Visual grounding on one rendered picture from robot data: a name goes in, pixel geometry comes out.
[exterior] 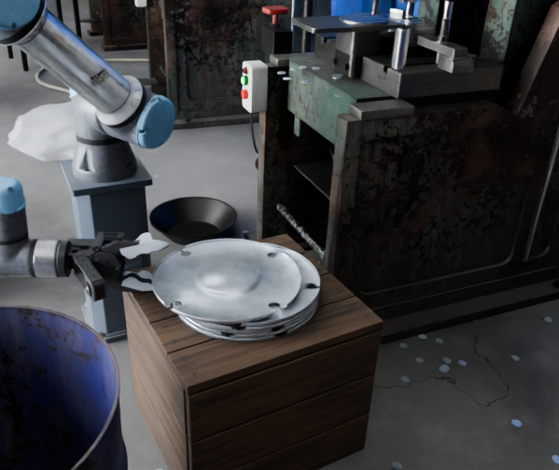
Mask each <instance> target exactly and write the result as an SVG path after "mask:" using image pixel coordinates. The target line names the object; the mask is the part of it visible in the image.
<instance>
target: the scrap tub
mask: <svg viewBox="0 0 559 470"><path fill-rule="evenodd" d="M119 393H120V374H119V365H118V362H117V359H116V356H115V355H114V353H113V351H112V349H111V348H110V346H109V345H108V343H107V342H106V341H105V339H104V338H103V337H102V336H101V335H100V334H99V333H98V332H97V331H95V330H94V329H93V328H91V327H90V326H89V325H87V324H85V323H83V322H82V321H80V320H78V319H77V318H74V317H72V316H70V315H67V314H64V313H62V312H59V311H53V310H50V309H44V308H39V307H33V306H25V305H0V470H128V455H127V450H126V446H125V443H124V440H123V436H122V433H121V419H120V405H119ZM123 456H124V461H123Z"/></svg>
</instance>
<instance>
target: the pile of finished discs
mask: <svg viewBox="0 0 559 470"><path fill-rule="evenodd" d="M263 243H265V244H268V245H270V246H272V247H274V249H273V250H276V251H277V252H276V253H269V254H267V256H269V257H277V254H278V253H281V254H282V253H283V252H284V253H285V254H287V255H288V256H290V257H291V258H292V259H293V260H294V261H295V262H296V264H297V265H298V267H299V268H300V272H301V288H300V291H299V293H298V295H297V296H296V298H295V299H294V300H293V301H292V302H291V303H290V304H289V305H288V306H287V307H285V308H284V309H280V307H281V306H280V305H279V304H278V303H271V304H270V305H269V308H271V309H273V310H276V309H277V310H279V312H277V313H275V314H273V315H271V316H268V317H265V318H262V319H259V320H256V321H252V322H246V323H239V324H212V323H205V322H200V321H195V320H192V319H189V318H186V317H184V316H181V315H178V316H179V317H180V319H181V320H182V321H183V322H184V323H185V324H187V325H188V326H190V327H191V328H193V329H194V330H196V331H198V332H200V333H202V334H205V335H206V336H209V337H212V338H216V339H223V340H229V341H239V342H253V341H263V340H268V339H276V338H279V336H278V335H276V334H279V333H281V335H282V336H285V335H287V334H289V333H292V332H294V331H296V330H297V329H299V328H301V327H302V326H303V325H305V324H306V323H307V322H308V321H309V320H310V319H311V318H312V317H313V315H314V313H315V311H316V309H317V306H318V300H319V291H320V288H319V286H320V277H319V274H318V272H317V270H316V268H315V267H314V265H313V264H312V263H311V262H310V261H309V260H308V259H306V258H305V257H304V256H302V255H300V254H298V253H296V252H294V251H292V250H290V249H287V248H285V247H283V246H279V245H275V244H271V243H266V242H263ZM173 305H174V308H179V307H181V306H182V303H180V302H173ZM282 332H283V333H282Z"/></svg>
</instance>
